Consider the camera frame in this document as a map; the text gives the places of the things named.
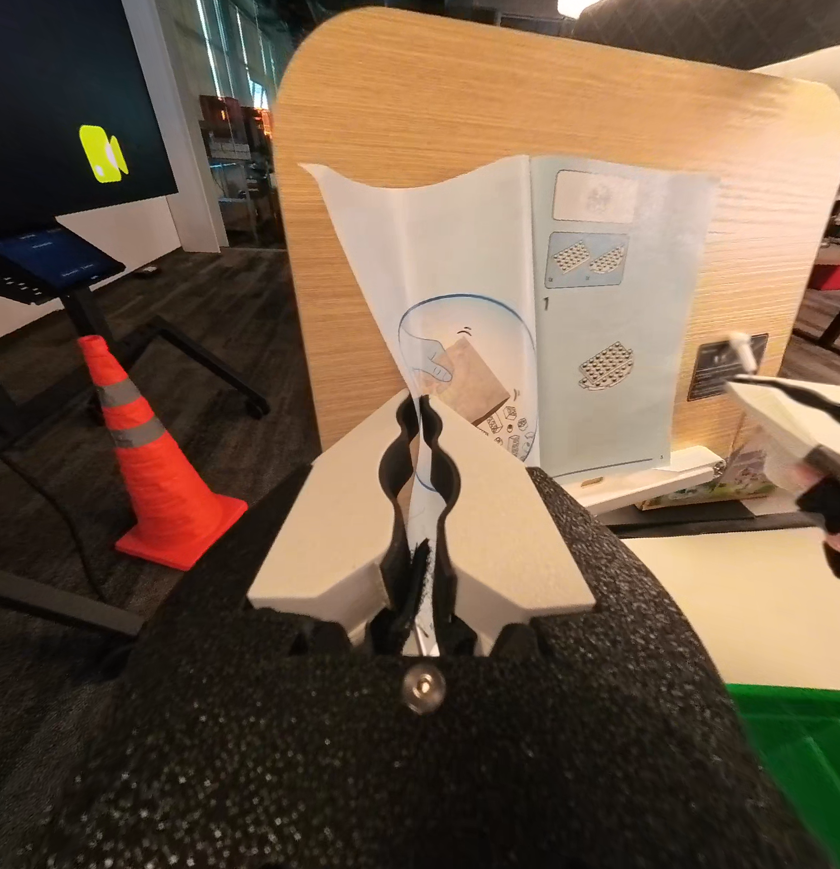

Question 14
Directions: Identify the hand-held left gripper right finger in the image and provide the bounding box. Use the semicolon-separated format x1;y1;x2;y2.
420;392;597;658

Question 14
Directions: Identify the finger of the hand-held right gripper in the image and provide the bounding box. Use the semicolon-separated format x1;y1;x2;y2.
723;382;840;491
724;375;840;408

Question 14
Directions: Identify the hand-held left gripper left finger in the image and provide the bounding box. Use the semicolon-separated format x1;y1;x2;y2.
245;389;421;646

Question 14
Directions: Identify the light blue instruction booklet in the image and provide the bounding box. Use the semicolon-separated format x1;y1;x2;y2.
298;155;723;656

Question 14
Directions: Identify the colourful lego box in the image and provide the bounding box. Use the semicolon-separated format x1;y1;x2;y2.
637;421;781;511

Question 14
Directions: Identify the black foam mat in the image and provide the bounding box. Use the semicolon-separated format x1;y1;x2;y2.
593;499;828;544

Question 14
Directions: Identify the orange traffic cone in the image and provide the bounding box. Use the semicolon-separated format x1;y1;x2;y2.
77;334;250;571

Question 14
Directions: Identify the black rolling floor stand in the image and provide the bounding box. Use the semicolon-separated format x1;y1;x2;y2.
0;285;271;639

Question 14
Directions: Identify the green plastic bin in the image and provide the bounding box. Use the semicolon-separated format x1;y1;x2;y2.
725;682;840;869

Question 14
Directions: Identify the dark tablet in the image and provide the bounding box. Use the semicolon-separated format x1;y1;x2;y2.
0;227;127;305

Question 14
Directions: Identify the wooden book stand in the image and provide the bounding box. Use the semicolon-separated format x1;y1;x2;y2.
270;7;840;517

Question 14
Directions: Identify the large dark display screen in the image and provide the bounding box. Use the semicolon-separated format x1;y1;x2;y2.
0;0;182;235

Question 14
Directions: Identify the black floor cable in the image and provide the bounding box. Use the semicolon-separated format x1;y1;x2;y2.
0;434;115;605

